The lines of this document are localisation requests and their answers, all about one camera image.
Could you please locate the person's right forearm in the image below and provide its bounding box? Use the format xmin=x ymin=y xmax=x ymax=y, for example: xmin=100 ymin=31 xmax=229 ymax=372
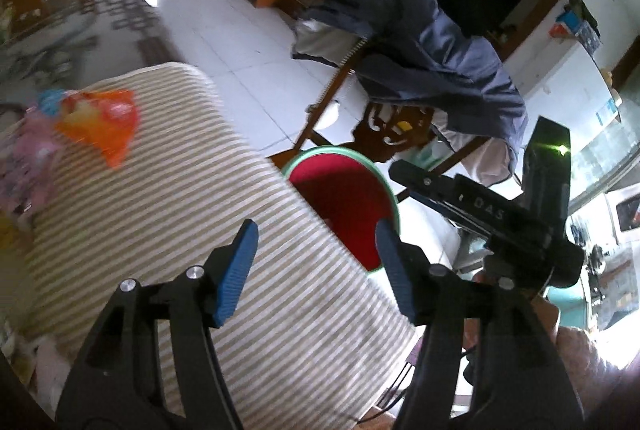
xmin=550 ymin=325 xmax=640 ymax=411

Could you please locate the orange snack bag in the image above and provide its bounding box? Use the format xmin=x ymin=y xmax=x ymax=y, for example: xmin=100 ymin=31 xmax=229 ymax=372
xmin=37 ymin=88 xmax=141 ymax=168

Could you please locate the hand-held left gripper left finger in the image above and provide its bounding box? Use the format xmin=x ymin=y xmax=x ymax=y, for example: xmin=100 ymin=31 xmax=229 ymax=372
xmin=55 ymin=219 xmax=261 ymax=430

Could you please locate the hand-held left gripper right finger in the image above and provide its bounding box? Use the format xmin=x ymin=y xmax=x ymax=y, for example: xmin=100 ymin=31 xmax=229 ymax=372
xmin=375 ymin=219 xmax=586 ymax=430

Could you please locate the white rounded object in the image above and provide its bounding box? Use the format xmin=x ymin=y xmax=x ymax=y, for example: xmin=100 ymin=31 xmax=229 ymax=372
xmin=320 ymin=104 xmax=343 ymax=128

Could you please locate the carved wooden chair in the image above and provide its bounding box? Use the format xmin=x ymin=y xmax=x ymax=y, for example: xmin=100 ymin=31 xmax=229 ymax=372
xmin=267 ymin=34 xmax=481 ymax=211

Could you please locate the grey patterned rug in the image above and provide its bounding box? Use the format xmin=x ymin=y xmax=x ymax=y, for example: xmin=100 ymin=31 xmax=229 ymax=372
xmin=15 ymin=0 xmax=173 ymax=85

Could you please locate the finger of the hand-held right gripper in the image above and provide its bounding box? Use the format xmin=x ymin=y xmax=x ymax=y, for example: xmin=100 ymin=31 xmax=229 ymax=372
xmin=389 ymin=159 xmax=466 ymax=215

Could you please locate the pink snack wrapper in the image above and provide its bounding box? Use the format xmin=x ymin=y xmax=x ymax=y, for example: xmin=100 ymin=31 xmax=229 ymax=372
xmin=0 ymin=107 xmax=63 ymax=215

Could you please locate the blue jacket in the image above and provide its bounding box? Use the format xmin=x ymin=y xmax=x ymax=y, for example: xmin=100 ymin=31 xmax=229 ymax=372
xmin=291 ymin=0 xmax=528 ymax=185

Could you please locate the striped beige table cloth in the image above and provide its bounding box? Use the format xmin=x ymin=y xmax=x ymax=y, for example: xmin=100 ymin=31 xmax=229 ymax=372
xmin=25 ymin=62 xmax=418 ymax=416

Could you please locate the red bucket with green rim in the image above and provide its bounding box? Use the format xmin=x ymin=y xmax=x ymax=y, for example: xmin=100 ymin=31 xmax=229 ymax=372
xmin=282 ymin=146 xmax=401 ymax=273

